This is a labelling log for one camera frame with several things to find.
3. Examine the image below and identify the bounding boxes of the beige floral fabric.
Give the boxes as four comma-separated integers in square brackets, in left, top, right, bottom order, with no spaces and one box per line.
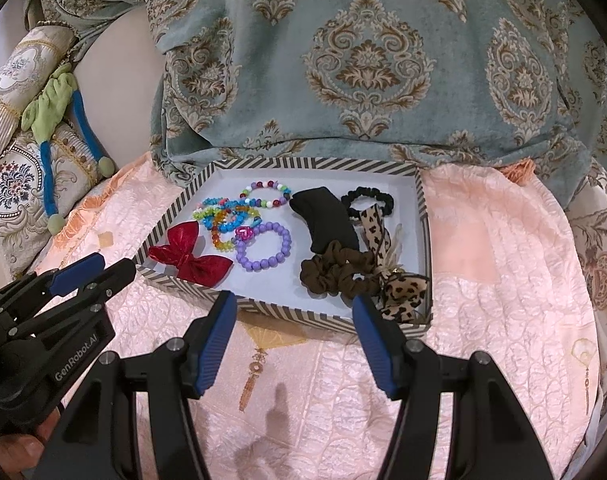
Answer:
[563,160,607,411]

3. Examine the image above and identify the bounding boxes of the striped cardboard box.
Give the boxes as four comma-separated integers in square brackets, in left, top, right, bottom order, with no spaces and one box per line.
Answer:
[133,156,433,342]

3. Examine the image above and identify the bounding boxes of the brown scrunchie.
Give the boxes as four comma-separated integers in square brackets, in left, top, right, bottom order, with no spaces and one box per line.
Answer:
[300,240,381,296]

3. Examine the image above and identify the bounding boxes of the pink quilted bedspread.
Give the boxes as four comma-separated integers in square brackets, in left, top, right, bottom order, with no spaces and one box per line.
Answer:
[33,152,604,480]

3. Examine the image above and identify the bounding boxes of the purple white red bead bracelet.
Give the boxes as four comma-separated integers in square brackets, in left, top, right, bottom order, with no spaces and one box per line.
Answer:
[240,179,291,209]

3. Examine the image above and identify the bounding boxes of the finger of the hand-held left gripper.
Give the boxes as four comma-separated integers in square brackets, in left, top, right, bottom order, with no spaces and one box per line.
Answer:
[3,259,137,342]
[0,252,107,322]

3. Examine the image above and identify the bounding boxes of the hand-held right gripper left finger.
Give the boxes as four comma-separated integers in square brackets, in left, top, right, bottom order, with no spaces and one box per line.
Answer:
[33,290,238,480]

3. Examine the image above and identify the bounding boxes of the red fabric bow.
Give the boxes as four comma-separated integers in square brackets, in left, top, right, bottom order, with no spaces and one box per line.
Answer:
[148,220,234,282]

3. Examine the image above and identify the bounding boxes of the floral bolster cushion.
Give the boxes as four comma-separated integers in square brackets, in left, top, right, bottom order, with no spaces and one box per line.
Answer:
[0,25,79,156]

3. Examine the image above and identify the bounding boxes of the teal damask blanket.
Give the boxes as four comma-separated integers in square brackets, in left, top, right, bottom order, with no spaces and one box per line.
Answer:
[38,0,607,206]

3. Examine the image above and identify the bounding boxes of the floral embroidered cushion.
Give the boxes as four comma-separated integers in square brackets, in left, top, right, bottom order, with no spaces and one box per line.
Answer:
[0,120,114,276]

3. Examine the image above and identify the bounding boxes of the leopard print hair bow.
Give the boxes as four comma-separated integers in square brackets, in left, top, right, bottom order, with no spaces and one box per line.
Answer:
[359,205,431,323]

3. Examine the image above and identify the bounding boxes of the black fabric hair band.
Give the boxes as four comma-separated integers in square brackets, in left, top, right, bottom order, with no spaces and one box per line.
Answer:
[289,186,360,256]

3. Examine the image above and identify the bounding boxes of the rainbow clear bead bracelet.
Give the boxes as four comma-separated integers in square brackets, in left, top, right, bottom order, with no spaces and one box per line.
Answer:
[210,210,254,252]

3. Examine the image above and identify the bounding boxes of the multicoloured flower bead bracelet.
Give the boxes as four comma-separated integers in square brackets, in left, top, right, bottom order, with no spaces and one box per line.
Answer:
[196,196,249,221]

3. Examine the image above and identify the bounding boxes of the person's left hand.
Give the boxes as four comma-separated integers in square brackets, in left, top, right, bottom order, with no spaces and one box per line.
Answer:
[0,410,59,480]

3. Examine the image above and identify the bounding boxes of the black scrunchie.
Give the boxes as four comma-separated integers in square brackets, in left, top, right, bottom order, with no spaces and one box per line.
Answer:
[341,186,395,222]

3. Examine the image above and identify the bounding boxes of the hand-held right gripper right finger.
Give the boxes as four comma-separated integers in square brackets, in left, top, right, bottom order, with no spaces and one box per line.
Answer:
[352,293,554,480]

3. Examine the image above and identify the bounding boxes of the green and blue plush toy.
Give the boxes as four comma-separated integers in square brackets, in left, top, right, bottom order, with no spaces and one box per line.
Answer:
[20,64,115,233]

